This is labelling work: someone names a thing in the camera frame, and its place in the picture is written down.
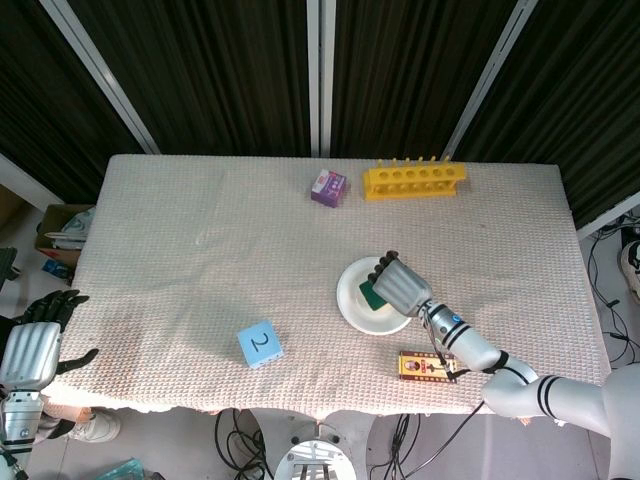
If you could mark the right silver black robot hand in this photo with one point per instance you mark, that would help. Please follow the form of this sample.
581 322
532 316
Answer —
400 287

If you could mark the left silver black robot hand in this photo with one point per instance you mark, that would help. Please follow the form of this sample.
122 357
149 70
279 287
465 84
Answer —
30 352

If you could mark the green yellow sponge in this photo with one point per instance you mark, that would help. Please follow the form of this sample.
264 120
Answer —
371 296

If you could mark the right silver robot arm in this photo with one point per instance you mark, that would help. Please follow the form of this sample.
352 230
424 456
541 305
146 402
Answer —
510 390

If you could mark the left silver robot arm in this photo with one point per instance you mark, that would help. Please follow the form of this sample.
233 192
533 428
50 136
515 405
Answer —
17 420

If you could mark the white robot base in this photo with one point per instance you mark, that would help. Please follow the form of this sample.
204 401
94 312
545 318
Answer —
315 455

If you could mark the white round plate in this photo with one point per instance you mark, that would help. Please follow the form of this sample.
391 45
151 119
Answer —
355 310

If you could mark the red gold printed box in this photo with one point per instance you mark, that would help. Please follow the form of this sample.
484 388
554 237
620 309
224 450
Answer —
417 367

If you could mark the white sneaker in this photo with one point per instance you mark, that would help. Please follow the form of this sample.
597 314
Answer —
97 425
631 265

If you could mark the yellow test tube rack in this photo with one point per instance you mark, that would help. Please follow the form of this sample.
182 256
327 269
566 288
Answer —
415 175

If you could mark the small purple box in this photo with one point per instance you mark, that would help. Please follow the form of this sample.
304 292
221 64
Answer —
329 187

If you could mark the brown cardboard box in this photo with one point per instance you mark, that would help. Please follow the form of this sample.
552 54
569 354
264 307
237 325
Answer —
62 227

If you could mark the teal plastic bag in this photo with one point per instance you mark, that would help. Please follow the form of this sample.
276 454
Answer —
120 470

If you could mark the blue numbered foam cube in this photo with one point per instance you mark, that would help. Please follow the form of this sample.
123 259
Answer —
260 344

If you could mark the beige waffle tablecloth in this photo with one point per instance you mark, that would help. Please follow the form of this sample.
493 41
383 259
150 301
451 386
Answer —
200 300

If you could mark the black curtain panel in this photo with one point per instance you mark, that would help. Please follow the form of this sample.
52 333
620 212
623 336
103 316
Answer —
30 100
400 75
575 100
200 75

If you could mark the white metal frame beam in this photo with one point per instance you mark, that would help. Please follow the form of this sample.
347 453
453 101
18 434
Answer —
22 180
607 216

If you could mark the white metal frame post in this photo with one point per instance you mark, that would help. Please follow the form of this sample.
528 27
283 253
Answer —
100 75
492 75
320 75

